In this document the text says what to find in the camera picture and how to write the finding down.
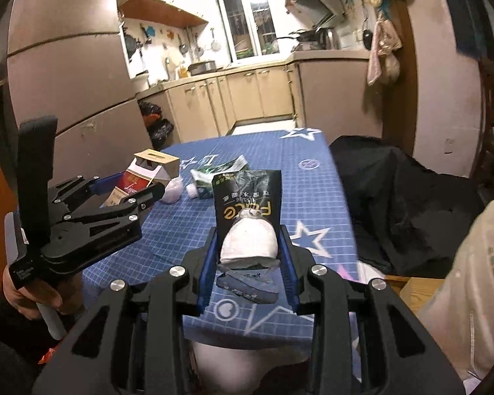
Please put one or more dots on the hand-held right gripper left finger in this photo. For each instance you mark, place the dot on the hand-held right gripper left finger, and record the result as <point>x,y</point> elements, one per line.
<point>206,271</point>

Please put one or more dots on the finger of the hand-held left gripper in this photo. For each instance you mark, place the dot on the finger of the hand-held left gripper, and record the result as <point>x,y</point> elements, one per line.
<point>119,218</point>
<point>82,187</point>

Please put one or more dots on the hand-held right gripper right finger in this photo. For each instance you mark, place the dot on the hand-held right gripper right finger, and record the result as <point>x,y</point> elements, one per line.
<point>290,271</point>

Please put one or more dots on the orange red paper carton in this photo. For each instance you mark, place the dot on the orange red paper carton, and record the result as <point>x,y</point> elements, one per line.
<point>127,185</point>

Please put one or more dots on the black tissue packet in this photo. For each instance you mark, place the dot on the black tissue packet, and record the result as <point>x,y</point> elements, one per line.
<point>247,201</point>

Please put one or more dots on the white plastic bucket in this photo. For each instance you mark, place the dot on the white plastic bucket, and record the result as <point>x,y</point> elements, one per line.
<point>477,275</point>

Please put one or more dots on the person's left forearm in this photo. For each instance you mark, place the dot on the person's left forearm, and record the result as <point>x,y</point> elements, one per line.
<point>8,345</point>

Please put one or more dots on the black trash bags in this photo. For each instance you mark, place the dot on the black trash bags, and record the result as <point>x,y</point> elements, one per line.
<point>156,125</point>

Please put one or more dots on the person's left hand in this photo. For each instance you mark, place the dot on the person's left hand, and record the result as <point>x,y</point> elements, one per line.
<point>24,300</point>

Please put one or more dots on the small white plastic bag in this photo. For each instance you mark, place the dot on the small white plastic bag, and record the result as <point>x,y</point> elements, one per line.
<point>173,191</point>

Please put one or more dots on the brown cardboard box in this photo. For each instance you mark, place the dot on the brown cardboard box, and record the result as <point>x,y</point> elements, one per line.
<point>156,162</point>

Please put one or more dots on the blue star print tablecloth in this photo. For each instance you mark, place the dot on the blue star print tablecloth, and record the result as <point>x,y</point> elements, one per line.
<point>313,197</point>

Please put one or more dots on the green white packet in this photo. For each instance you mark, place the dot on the green white packet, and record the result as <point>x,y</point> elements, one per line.
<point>218,177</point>

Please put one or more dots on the person's light trousers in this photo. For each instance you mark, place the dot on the person's light trousers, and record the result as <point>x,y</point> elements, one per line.
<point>251,366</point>

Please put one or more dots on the beige refrigerator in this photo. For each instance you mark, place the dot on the beige refrigerator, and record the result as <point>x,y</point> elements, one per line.
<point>66,70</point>

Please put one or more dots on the black cloth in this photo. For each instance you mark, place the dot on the black cloth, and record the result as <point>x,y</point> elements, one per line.
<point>395,197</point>

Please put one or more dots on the yellow bottle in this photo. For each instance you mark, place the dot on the yellow bottle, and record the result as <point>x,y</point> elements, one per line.
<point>182,70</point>

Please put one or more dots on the grey baking tray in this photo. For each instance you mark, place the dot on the grey baking tray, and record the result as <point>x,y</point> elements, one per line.
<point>201,68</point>

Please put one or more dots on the beige kitchen cabinets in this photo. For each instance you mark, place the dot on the beige kitchen cabinets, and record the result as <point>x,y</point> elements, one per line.
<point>251,94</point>

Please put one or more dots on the kitchen window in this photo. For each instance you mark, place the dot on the kitchen window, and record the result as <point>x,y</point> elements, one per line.
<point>247,20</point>

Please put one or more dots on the black wok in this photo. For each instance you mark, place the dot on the black wok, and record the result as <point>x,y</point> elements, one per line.
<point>298,36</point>

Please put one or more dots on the steel kettle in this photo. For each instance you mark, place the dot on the steel kettle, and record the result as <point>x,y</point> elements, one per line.
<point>328,39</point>

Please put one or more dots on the hanging pink cloth bag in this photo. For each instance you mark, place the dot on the hanging pink cloth bag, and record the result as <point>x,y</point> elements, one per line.
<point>383,49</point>

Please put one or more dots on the hanging black pan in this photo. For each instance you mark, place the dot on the hanging black pan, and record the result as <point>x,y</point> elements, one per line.
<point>367,39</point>

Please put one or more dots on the dark door curtain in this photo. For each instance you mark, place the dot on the dark door curtain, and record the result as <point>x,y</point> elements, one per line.
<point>465,4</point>

